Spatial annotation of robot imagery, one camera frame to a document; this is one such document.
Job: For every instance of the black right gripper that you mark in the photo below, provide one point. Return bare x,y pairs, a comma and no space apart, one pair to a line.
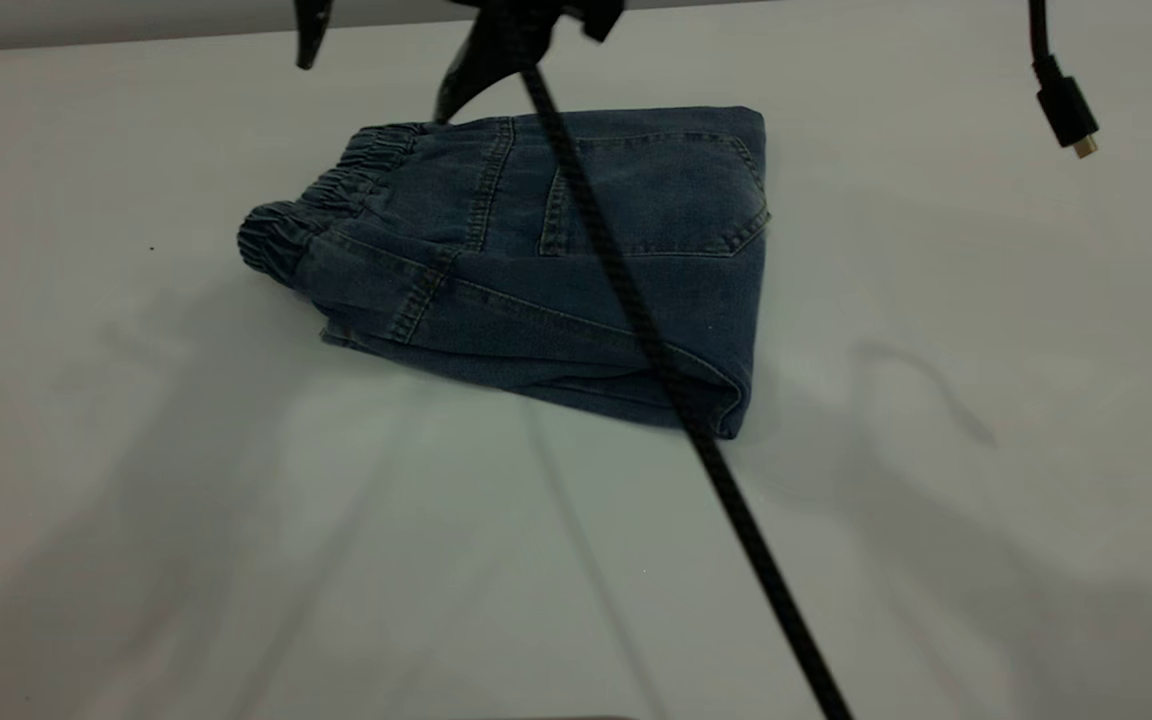
598,14

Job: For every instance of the blue denim shorts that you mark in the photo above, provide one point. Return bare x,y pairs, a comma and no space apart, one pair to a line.
556,230

